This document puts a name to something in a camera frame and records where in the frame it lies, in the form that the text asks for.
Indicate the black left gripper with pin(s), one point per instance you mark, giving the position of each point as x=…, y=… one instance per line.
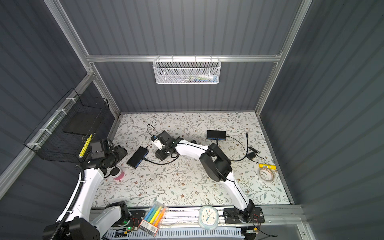
x=120, y=152

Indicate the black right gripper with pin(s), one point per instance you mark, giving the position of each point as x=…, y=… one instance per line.
x=159, y=154

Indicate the blue black network switch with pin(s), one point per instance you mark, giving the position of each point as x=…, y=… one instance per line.
x=137, y=157

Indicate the black ribbed network switch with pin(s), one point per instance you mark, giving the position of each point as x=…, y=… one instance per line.
x=216, y=135

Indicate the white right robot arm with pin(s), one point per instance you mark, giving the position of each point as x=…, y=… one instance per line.
x=214, y=161

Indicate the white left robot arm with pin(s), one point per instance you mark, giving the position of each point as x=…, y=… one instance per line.
x=74, y=222

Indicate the pink tape roll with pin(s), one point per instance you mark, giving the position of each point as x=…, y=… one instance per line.
x=117, y=173

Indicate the yellow marker in basket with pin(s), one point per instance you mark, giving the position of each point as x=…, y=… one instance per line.
x=85, y=147

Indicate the pack of coloured markers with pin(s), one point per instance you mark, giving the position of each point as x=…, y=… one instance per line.
x=152, y=220

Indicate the small mint desk clock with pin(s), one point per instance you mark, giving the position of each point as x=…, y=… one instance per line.
x=208, y=218

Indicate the clear tape roll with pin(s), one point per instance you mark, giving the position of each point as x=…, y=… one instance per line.
x=266, y=175

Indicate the black wire wall basket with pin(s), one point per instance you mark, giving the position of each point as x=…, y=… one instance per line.
x=62, y=137

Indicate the white wire mesh basket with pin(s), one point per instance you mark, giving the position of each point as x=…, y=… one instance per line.
x=187, y=73

